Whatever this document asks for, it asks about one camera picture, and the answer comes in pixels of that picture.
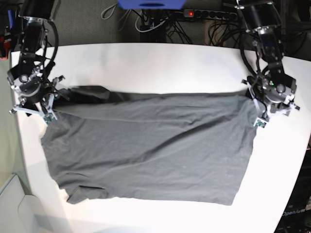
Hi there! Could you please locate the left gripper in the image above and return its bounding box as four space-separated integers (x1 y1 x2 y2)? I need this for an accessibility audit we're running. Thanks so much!
255 98 295 119

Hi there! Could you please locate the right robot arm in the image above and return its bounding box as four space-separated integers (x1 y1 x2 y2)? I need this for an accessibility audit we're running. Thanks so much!
7 0 60 116

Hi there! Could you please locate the red clamp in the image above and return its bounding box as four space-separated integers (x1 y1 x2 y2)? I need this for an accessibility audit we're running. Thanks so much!
0 35 11 60

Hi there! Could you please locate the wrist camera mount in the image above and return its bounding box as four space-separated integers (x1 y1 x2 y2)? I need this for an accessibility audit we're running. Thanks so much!
9 76 64 125
242 76 300 128

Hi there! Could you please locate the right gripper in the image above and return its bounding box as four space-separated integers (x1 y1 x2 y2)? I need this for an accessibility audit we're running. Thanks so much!
21 91 60 114

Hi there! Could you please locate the blue box at top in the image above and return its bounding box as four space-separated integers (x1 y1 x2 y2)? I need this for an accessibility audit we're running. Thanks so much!
117 0 186 10

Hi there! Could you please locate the white bin corner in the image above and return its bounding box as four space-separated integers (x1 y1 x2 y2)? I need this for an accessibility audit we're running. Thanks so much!
0 174 48 233

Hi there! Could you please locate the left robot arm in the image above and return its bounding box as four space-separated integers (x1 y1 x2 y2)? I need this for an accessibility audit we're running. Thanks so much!
236 0 297 122

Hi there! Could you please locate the white cable loop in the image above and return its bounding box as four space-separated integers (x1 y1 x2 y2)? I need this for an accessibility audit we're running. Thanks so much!
135 14 168 33

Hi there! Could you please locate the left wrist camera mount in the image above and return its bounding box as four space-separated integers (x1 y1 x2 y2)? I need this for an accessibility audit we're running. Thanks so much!
242 76 300 128

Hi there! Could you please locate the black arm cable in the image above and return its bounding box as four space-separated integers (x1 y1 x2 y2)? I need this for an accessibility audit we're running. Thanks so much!
41 20 60 73

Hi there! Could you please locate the grey t-shirt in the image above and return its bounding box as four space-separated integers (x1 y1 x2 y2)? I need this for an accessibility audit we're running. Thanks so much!
41 93 258 205

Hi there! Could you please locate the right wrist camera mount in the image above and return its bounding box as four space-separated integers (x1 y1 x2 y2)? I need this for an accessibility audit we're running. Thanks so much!
9 76 64 125

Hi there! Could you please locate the black power strip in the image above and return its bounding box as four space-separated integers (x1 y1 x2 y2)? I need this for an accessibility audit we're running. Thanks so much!
182 9 238 21

